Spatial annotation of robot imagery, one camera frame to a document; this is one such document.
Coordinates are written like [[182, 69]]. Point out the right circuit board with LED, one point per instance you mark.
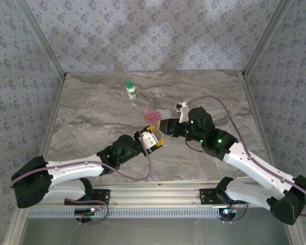
[[228, 211]]

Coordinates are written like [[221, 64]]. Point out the aluminium side rail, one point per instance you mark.
[[48, 127], [256, 114]]

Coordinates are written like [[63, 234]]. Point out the aluminium mounting rail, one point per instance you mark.
[[155, 194]]

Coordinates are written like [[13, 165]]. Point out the white pill bottle green cap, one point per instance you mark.
[[130, 90]]

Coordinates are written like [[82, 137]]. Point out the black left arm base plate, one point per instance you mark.
[[104, 195]]

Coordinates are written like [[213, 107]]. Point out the circuit board with led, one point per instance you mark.
[[84, 211], [228, 211]]

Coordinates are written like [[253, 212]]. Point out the pink and clear pill organizer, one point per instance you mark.
[[154, 116]]

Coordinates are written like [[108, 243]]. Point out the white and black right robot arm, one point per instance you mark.
[[257, 166]]

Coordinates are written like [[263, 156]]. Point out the left circuit board with LED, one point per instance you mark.
[[84, 211]]

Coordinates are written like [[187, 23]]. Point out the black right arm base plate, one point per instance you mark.
[[206, 196]]

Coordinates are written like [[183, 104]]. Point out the grey metal shelf panel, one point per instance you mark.
[[155, 232]]

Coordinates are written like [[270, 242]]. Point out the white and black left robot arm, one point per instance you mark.
[[74, 169]]

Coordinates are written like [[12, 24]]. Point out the aluminium frame post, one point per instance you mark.
[[265, 38], [42, 38]]

